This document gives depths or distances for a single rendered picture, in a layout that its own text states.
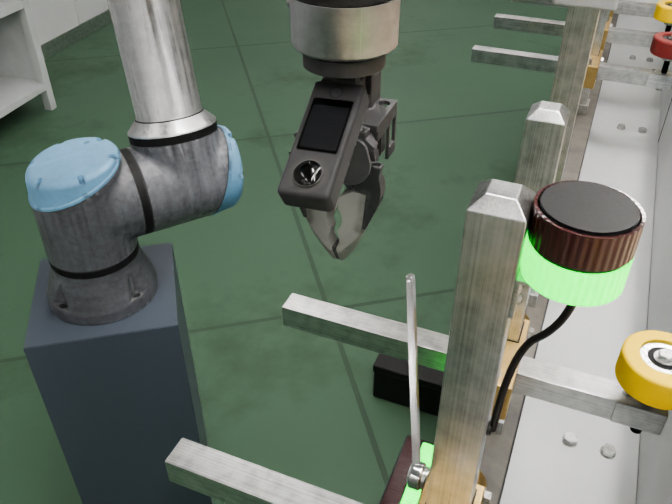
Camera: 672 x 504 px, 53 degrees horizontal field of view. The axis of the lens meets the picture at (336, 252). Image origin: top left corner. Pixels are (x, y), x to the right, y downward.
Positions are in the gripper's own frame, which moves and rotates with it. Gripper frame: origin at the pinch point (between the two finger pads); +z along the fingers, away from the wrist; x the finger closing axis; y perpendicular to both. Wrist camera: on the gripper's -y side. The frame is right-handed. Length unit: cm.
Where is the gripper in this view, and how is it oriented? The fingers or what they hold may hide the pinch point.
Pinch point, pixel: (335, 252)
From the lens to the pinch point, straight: 67.3
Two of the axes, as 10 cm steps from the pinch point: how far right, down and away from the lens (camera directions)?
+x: -9.3, -2.1, 2.9
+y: 3.6, -5.5, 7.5
